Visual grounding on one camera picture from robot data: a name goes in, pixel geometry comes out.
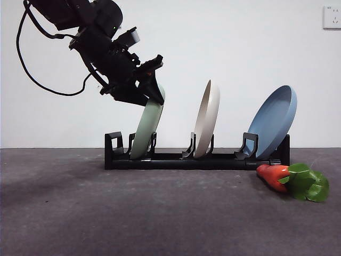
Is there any green plate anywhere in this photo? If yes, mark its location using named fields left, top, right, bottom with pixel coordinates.
left=129, top=84, right=166, bottom=160

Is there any orange carrot with green leaves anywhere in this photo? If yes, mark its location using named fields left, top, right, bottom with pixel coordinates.
left=256, top=163, right=330, bottom=203

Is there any cream plate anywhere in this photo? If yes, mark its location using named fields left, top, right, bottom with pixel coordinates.
left=193, top=79, right=221, bottom=158

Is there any black plate rack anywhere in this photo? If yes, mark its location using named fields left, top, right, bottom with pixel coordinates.
left=104, top=131, right=291, bottom=171

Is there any blue plate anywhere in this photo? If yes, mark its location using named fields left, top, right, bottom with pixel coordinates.
left=245, top=85, right=298, bottom=160

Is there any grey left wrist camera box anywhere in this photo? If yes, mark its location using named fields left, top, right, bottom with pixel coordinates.
left=115, top=26, right=141, bottom=48

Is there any long black looping cable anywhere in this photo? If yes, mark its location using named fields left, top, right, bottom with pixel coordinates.
left=16, top=0, right=93, bottom=96

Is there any short black cable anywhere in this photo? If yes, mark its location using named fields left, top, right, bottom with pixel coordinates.
left=26, top=1, right=80, bottom=41

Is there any white wall socket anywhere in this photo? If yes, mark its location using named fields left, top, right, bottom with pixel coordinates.
left=322, top=6, right=341, bottom=30

